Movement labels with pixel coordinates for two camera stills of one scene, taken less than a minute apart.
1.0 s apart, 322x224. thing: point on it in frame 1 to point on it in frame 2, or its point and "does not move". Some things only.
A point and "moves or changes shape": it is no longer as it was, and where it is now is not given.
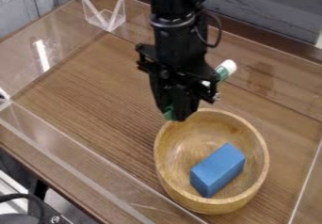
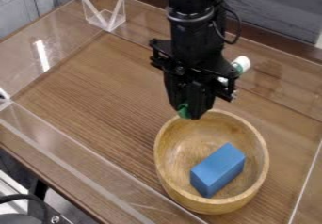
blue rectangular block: x=222 y=166 does not move
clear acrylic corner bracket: x=107 y=20 does not move
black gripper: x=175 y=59 to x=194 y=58
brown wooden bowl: x=185 y=143 does not move
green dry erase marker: x=223 y=71 moves or changes shape
